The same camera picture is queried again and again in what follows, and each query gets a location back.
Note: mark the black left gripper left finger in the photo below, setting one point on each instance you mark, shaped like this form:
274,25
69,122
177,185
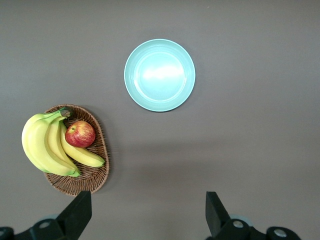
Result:
75,215

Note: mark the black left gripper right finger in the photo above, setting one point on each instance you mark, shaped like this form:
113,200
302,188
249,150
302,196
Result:
216,215

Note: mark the light green round plate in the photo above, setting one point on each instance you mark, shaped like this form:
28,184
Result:
160,75

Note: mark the brown wicker basket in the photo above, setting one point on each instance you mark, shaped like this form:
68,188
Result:
95,180

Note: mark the yellow banana bunch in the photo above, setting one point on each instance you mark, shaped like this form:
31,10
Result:
37,145

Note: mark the red yellow apple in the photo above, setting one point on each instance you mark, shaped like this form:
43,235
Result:
80,135

